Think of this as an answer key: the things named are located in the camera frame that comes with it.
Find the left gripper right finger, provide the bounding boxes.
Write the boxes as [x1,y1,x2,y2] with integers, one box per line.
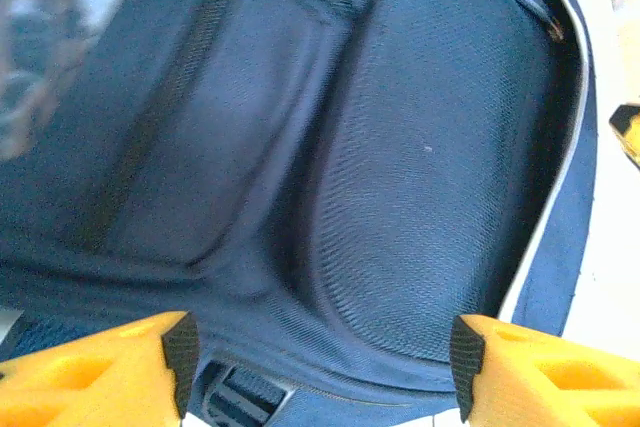
[449,314,640,427]

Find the navy blue backpack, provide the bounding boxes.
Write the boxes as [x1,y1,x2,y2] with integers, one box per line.
[0,0,601,427]

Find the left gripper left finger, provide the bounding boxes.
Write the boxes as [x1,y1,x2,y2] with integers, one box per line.
[0,310,201,427]

